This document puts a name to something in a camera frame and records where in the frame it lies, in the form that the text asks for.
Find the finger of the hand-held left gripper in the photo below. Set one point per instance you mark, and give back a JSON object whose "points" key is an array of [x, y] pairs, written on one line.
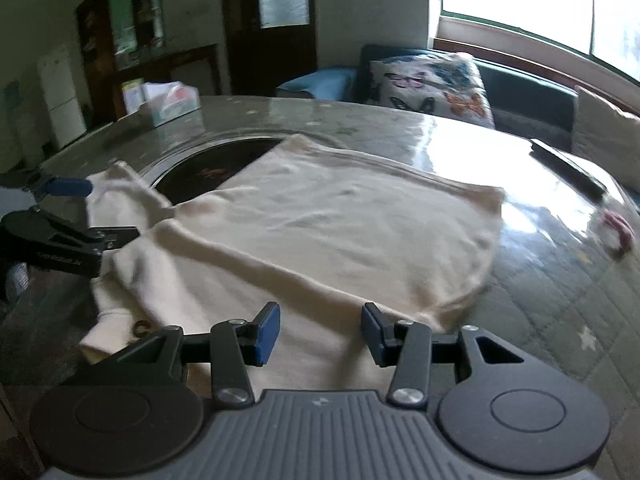
{"points": [[67, 187], [55, 240]]}

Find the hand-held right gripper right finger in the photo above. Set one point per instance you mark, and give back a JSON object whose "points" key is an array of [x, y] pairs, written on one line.
{"points": [[374, 335]]}

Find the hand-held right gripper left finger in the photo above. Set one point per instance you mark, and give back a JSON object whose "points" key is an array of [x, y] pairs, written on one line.
{"points": [[266, 336]]}

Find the cream knit sweater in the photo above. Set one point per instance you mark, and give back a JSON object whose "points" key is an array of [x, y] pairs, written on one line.
{"points": [[320, 230]]}

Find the white refrigerator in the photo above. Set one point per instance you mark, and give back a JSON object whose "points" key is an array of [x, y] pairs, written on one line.
{"points": [[60, 95]]}

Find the white carton box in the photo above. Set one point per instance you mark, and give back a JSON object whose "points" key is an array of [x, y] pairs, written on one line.
{"points": [[132, 96]]}

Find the tissue box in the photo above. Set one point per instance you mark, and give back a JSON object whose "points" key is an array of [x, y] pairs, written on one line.
{"points": [[172, 102]]}

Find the dark wooden cabinet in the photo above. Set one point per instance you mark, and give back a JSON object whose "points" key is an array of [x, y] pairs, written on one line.
{"points": [[135, 25]]}

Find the dark wooden door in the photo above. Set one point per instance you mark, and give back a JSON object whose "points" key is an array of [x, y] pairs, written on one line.
{"points": [[270, 50]]}

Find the black remote control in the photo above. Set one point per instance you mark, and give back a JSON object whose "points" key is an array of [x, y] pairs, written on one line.
{"points": [[567, 167]]}

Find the butterfly print cushion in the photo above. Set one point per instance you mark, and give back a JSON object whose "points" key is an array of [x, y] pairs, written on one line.
{"points": [[430, 85]]}

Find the blue cushion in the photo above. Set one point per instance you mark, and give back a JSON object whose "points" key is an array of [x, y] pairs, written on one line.
{"points": [[320, 82]]}

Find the pink cloth item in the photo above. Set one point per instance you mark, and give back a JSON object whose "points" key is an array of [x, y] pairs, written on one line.
{"points": [[617, 235]]}

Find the dark teal sofa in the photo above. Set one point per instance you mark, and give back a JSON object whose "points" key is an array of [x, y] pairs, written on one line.
{"points": [[525, 90]]}

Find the beige cushion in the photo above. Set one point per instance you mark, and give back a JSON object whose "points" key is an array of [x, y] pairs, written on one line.
{"points": [[605, 135]]}

